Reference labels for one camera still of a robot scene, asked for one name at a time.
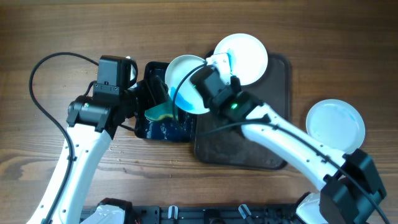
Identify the teal yellow sponge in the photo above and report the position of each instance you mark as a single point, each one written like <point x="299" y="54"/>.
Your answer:
<point x="161" y="111"/>

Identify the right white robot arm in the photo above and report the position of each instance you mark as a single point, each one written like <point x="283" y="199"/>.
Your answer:
<point x="349" y="186"/>

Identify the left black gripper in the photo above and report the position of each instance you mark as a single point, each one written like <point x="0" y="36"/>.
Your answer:
<point x="149" y="99"/>

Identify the brown serving tray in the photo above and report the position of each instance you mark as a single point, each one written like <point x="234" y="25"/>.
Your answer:
<point x="229" y="147"/>

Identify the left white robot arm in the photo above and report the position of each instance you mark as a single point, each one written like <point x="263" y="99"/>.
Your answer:
<point x="65" y="195"/>

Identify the black water tray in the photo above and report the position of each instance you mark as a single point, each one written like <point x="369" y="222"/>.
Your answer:
<point x="181" y="130"/>

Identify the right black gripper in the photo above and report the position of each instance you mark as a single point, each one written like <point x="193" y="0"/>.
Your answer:
<point x="237" y="83"/>

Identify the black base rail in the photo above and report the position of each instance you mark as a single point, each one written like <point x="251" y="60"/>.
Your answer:
<point x="112" y="210"/>

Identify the white plate blue stain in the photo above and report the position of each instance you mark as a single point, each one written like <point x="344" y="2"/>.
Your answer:
<point x="246" y="55"/>

